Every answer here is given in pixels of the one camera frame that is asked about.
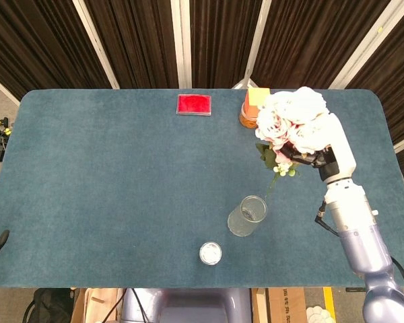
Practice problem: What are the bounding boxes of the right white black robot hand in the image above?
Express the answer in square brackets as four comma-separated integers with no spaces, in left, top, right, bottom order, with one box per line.
[286,113,357,185]

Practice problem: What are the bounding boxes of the pink artificial flower bouquet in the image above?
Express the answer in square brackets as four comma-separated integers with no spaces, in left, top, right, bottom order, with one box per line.
[254,85,329,203]

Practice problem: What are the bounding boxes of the textured clear glass vase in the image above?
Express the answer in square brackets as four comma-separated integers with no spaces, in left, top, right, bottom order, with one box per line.
[226,194,268,238]

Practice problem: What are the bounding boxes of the blue carpeted table top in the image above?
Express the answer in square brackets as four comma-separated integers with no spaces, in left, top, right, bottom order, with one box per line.
[0,87,404,289]

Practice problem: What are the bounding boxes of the clear jar of rubber bands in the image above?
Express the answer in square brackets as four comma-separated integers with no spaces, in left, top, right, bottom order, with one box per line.
[238,102,261,129]

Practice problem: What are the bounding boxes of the orange foam cube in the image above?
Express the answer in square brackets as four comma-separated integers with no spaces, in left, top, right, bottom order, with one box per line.
[244,87,271,117]

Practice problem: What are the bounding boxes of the yellow floor strip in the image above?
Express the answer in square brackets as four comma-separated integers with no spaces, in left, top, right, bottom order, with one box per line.
[323,287,338,319]

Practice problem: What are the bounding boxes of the red ink pad box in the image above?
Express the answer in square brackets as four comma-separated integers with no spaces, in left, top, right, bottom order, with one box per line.
[176,94,213,117]

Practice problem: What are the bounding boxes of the brown cardboard box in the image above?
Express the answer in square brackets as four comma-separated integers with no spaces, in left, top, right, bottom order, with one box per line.
[251,287,308,323]

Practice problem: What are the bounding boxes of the purple robot torso base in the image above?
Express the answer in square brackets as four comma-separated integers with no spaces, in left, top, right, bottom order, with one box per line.
[122,288,252,323]

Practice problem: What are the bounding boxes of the dark brown curtain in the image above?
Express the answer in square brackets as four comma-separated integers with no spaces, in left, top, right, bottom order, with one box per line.
[0,0,404,176]

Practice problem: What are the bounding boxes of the light wooden board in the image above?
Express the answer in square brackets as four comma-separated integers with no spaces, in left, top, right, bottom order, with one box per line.
[70,288,126,323]

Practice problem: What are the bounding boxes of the black bag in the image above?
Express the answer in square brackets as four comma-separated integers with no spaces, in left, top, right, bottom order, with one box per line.
[26,288,75,323]

